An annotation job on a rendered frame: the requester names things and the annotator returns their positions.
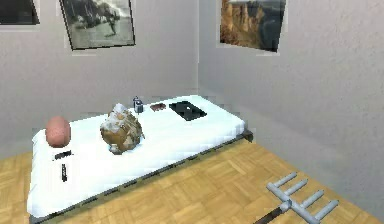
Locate white bed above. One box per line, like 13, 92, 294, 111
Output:
26, 94, 254, 224

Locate black laptop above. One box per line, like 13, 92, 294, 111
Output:
168, 100, 208, 122

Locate dark framed picture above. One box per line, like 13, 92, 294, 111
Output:
0, 0, 41, 26

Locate brown and white lumpy object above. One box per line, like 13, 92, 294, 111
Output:
99, 102, 146, 155

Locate grey pronged rack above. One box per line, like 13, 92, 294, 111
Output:
253, 171, 340, 224

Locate small grey alarm clock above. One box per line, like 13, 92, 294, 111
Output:
132, 96, 145, 115

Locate orange cliff framed picture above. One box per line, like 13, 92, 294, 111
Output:
219, 0, 287, 54

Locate black and white framed picture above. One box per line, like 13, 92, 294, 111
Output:
59, 0, 137, 52

